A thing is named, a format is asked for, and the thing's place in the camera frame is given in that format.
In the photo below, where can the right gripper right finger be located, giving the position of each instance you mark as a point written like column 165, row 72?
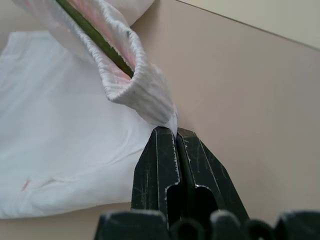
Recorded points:
column 207, row 175

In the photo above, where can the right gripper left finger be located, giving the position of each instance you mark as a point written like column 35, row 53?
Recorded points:
column 155, row 170

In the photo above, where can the white shorts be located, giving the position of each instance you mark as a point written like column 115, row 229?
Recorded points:
column 62, row 125

